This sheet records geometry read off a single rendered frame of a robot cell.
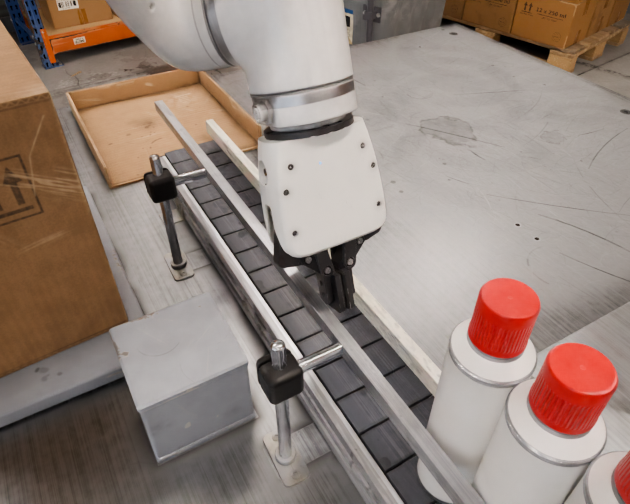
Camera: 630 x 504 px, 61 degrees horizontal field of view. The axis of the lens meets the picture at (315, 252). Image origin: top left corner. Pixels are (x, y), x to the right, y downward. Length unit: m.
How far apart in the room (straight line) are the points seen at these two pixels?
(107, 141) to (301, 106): 0.64
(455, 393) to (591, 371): 0.09
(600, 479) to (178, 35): 0.39
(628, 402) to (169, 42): 0.49
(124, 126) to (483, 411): 0.85
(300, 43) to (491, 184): 0.54
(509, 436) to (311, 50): 0.28
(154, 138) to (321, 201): 0.59
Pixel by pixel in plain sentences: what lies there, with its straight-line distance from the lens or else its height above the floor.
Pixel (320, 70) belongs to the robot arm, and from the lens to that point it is 0.41.
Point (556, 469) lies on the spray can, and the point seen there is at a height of 1.03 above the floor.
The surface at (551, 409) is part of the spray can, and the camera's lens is 0.30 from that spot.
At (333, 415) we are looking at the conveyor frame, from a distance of 0.49.
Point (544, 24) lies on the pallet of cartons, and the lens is 3.65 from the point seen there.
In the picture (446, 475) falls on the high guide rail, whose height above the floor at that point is 0.96.
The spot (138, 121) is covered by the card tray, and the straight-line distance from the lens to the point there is 1.06.
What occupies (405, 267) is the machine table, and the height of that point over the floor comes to 0.83.
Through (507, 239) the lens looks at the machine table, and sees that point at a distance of 0.77.
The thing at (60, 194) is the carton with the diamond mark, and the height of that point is 1.03.
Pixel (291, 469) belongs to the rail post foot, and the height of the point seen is 0.83.
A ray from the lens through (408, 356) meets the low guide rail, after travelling 0.50.
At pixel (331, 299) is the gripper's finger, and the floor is 0.94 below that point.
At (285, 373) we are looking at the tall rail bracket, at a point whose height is 0.97.
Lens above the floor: 1.30
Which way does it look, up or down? 41 degrees down
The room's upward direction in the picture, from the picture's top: straight up
